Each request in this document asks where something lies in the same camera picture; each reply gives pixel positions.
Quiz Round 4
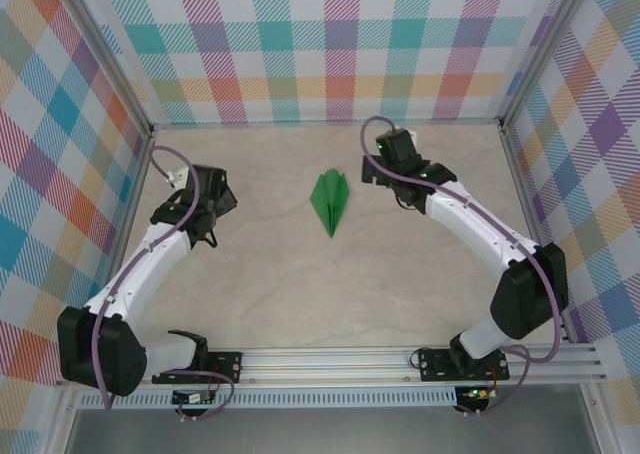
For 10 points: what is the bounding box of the green paper sheet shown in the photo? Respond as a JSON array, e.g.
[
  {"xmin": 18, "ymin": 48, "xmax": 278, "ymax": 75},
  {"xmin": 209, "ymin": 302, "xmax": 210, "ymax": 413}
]
[{"xmin": 309, "ymin": 169, "xmax": 351, "ymax": 239}]

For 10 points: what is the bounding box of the grey metal panel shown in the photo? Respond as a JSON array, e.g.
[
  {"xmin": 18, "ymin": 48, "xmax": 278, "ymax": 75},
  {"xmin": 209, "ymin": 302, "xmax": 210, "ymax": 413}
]
[{"xmin": 64, "ymin": 406, "xmax": 601, "ymax": 454}]

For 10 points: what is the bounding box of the aluminium frame bar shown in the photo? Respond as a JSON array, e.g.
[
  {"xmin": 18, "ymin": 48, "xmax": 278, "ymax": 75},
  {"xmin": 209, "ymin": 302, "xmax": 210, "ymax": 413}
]
[
  {"xmin": 149, "ymin": 118, "xmax": 506, "ymax": 131},
  {"xmin": 88, "ymin": 131, "xmax": 157, "ymax": 350},
  {"xmin": 499, "ymin": 126, "xmax": 576, "ymax": 345}
]

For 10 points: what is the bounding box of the aluminium frame post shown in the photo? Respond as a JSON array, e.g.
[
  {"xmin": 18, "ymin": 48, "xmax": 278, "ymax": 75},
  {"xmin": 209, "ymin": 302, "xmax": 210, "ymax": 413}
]
[
  {"xmin": 498, "ymin": 0, "xmax": 594, "ymax": 133},
  {"xmin": 47, "ymin": 387, "xmax": 84, "ymax": 454},
  {"xmin": 62, "ymin": 0, "xmax": 156, "ymax": 138},
  {"xmin": 582, "ymin": 383, "xmax": 621, "ymax": 454}
]

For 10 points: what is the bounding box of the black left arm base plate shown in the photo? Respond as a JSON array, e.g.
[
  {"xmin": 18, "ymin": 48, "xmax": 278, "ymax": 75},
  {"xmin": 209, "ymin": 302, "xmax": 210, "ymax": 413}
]
[{"xmin": 152, "ymin": 351, "xmax": 244, "ymax": 385}]

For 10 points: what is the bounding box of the aluminium mounting rail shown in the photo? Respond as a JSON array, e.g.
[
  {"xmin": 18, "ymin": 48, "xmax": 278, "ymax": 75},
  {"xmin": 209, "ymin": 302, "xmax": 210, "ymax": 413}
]
[{"xmin": 54, "ymin": 342, "xmax": 609, "ymax": 389}]

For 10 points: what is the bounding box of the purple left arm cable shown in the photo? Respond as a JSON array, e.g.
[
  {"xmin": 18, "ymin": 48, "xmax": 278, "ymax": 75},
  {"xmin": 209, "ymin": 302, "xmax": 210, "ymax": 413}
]
[{"xmin": 92, "ymin": 145, "xmax": 236, "ymax": 421}]

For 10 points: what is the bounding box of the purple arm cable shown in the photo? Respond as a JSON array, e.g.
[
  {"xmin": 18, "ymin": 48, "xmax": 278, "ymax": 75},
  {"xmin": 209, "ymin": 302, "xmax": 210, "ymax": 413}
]
[
  {"xmin": 359, "ymin": 116, "xmax": 561, "ymax": 418},
  {"xmin": 92, "ymin": 145, "xmax": 236, "ymax": 421}
]

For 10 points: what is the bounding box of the grey slotted cable duct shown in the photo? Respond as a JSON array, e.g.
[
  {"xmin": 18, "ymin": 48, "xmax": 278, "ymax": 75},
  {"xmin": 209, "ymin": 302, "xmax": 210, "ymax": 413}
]
[{"xmin": 79, "ymin": 387, "xmax": 459, "ymax": 409}]

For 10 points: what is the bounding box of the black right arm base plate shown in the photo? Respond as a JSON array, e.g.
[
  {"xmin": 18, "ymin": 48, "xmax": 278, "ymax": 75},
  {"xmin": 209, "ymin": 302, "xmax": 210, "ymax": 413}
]
[{"xmin": 418, "ymin": 347, "xmax": 510, "ymax": 383}]

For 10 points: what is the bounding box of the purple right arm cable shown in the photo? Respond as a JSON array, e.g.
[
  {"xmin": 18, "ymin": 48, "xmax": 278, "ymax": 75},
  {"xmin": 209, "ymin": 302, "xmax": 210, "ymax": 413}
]
[{"xmin": 359, "ymin": 116, "xmax": 561, "ymax": 418}]

